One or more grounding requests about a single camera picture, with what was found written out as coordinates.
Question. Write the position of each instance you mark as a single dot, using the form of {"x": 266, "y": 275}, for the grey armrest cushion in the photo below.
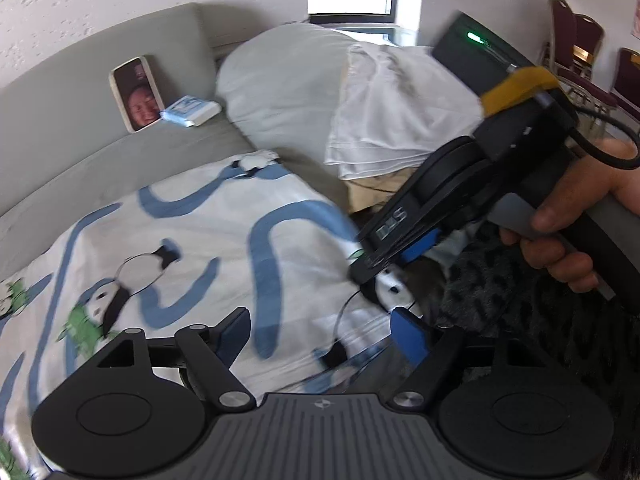
{"x": 282, "y": 88}

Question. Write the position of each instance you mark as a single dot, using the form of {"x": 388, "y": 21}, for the grey green sofa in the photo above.
{"x": 65, "y": 150}

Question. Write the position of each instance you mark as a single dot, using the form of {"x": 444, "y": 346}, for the light blue tissue pack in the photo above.
{"x": 190, "y": 111}

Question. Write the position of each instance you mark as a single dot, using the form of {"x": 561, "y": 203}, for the smartphone in beige case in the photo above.
{"x": 136, "y": 94}

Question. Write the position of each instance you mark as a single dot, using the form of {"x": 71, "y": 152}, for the tan folded garment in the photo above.
{"x": 374, "y": 192}

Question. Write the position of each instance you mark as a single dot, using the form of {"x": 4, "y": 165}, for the dark red chair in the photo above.
{"x": 625, "y": 88}
{"x": 569, "y": 55}

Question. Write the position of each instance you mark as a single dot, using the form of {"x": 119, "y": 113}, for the panda print blue white cloth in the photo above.
{"x": 108, "y": 368}

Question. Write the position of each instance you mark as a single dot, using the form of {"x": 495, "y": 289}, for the person right hand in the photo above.
{"x": 584, "y": 184}

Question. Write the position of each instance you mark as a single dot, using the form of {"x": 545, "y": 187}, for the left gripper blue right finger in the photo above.
{"x": 409, "y": 334}

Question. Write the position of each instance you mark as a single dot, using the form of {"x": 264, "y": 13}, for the white folded pillowcase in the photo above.
{"x": 397, "y": 105}

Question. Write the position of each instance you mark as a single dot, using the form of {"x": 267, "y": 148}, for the dark spotted fleece knee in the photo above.
{"x": 488, "y": 291}

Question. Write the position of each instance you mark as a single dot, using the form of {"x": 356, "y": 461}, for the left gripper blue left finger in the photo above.
{"x": 231, "y": 335}

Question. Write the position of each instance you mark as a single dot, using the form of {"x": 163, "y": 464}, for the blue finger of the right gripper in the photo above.
{"x": 382, "y": 239}
{"x": 420, "y": 247}

